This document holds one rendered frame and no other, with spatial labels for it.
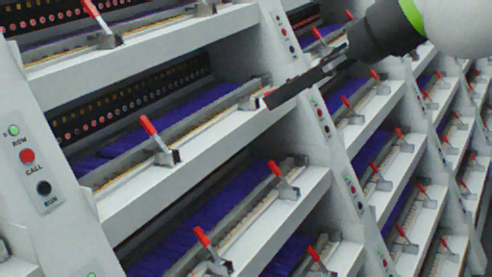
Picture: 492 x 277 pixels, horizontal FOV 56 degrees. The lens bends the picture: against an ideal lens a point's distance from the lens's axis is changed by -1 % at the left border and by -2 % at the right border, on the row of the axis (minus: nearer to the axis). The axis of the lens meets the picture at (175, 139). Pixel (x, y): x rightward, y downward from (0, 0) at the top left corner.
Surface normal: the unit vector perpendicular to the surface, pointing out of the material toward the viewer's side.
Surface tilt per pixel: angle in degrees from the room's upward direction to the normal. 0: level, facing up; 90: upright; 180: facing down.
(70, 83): 110
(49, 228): 90
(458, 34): 99
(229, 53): 90
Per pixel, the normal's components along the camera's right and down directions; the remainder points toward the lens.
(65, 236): 0.67, -0.24
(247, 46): -0.60, 0.37
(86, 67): 0.78, 0.07
